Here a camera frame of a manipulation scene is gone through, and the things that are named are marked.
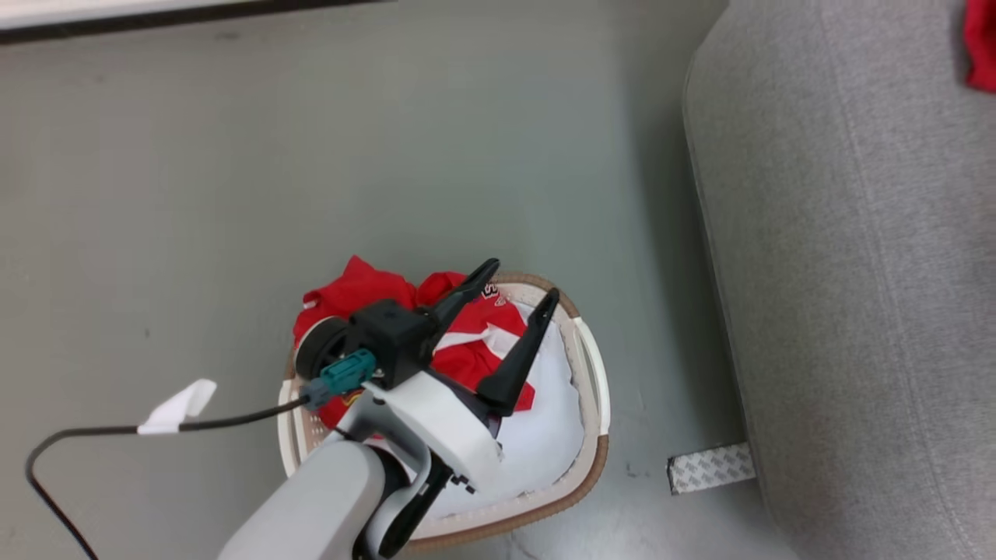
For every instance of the red white-lettered garment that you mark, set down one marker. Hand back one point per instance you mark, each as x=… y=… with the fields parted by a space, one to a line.
x=366 y=285

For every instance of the white patterned tape strip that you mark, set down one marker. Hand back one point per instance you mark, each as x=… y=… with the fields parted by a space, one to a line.
x=712 y=468

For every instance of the grey fabric sofa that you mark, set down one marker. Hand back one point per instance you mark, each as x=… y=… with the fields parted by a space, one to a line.
x=856 y=272

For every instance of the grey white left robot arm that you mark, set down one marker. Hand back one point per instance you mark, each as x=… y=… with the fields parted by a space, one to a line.
x=327 y=498

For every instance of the plain red garment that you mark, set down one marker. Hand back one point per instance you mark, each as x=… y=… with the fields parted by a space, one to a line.
x=982 y=43

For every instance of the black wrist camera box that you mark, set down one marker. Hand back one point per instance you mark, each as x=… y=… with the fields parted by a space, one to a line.
x=389 y=330

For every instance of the white brown-rimmed laundry basket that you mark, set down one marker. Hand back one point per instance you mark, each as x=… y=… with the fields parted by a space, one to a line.
x=596 y=389

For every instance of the white garment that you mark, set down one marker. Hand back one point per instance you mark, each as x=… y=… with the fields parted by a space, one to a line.
x=545 y=435

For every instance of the black skirting strip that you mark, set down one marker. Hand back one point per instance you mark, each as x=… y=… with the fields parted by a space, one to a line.
x=156 y=25

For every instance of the white tape tag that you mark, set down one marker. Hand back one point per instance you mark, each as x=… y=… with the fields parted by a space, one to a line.
x=177 y=408

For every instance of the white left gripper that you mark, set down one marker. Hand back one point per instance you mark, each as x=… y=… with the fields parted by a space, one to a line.
x=443 y=424

